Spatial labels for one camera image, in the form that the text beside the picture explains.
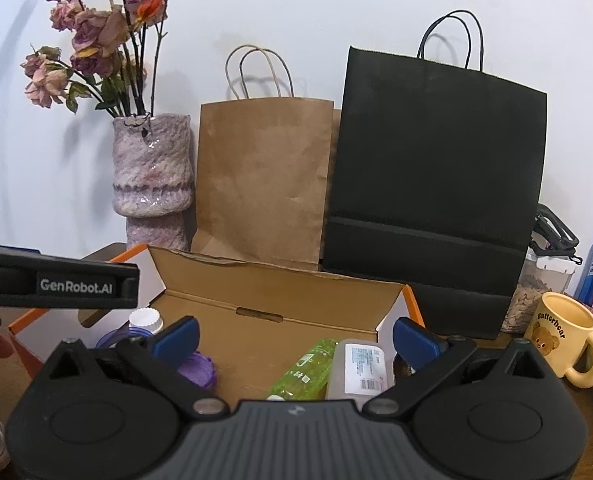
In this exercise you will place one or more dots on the cream bear mug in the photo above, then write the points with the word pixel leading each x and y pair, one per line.
pixel 551 340

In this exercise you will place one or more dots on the brown paper bag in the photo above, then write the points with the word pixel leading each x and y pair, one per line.
pixel 261 185

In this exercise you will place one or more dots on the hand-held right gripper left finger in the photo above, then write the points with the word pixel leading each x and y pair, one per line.
pixel 176 341

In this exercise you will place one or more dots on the clear jar with seeds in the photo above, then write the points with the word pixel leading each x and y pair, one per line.
pixel 531 290

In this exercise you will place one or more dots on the dried pink roses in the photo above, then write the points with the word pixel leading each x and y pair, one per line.
pixel 96 35

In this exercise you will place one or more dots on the green plastic bottle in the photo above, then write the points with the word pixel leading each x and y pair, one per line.
pixel 306 367

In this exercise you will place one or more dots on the pink glazed ceramic vase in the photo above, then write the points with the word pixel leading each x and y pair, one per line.
pixel 151 170

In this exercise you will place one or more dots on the cardboard box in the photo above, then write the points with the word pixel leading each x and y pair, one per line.
pixel 256 300

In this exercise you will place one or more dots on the purple round container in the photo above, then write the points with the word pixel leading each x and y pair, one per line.
pixel 199 370

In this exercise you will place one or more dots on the black paper bag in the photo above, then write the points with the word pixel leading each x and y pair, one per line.
pixel 436 160

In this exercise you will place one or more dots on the translucent white labelled bottle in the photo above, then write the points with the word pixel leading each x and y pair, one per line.
pixel 356 370

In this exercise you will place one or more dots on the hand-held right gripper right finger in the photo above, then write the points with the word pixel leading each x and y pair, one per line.
pixel 416 342

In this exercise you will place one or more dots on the white ribbed bottle cap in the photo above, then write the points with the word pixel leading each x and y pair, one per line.
pixel 144 320

